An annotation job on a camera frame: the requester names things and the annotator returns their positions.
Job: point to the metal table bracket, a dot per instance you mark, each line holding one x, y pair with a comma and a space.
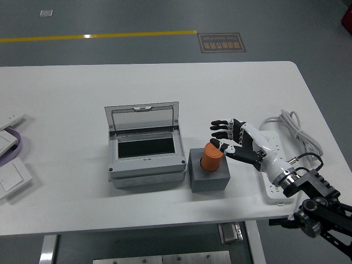
230, 233

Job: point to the grey cube with round hole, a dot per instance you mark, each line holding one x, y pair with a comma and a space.
209, 182

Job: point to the white table leg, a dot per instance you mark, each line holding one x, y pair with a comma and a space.
48, 250
255, 244

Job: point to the red object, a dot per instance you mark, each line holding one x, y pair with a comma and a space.
347, 17

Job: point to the small silver floor plate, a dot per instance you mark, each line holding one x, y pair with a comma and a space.
46, 13

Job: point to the grey box with clear lid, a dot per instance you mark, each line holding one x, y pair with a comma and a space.
145, 167

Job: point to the purple tape roll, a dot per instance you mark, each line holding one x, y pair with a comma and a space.
18, 143

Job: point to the orange cylinder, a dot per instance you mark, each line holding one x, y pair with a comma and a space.
210, 160

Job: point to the white wall switch panel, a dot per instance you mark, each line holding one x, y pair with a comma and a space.
12, 177
5, 141

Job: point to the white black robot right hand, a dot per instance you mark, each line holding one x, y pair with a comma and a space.
275, 162

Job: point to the white wall plate with dots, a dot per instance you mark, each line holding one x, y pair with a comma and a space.
12, 121

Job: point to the white power strip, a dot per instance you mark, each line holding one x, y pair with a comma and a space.
272, 196

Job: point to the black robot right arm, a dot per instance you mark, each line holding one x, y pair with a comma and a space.
316, 184

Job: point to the grey metal base plate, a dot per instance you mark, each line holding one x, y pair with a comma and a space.
162, 258

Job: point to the brown floor sign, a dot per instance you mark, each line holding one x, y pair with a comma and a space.
221, 42

